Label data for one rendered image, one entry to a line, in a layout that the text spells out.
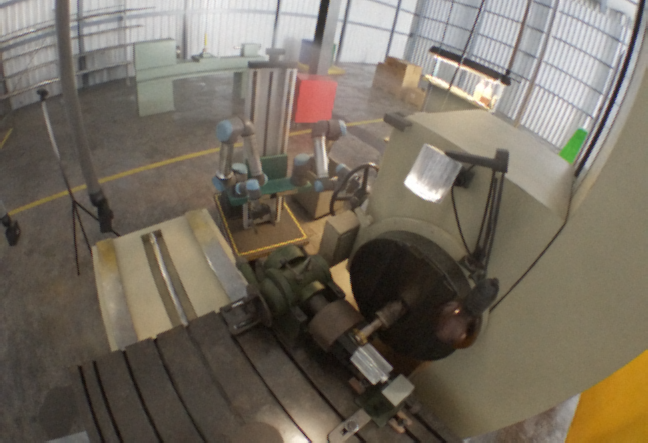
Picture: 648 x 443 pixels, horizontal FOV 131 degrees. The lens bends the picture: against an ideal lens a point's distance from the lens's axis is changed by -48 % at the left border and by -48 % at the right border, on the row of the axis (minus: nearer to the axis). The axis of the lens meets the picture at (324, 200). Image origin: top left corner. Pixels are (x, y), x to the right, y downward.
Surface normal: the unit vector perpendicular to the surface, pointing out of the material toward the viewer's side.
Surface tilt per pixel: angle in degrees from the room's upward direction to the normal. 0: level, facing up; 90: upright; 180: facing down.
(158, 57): 90
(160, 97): 90
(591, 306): 90
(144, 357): 0
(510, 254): 90
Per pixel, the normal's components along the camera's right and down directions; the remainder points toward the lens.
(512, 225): -0.77, 0.28
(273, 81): 0.48, 0.60
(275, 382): 0.17, -0.78
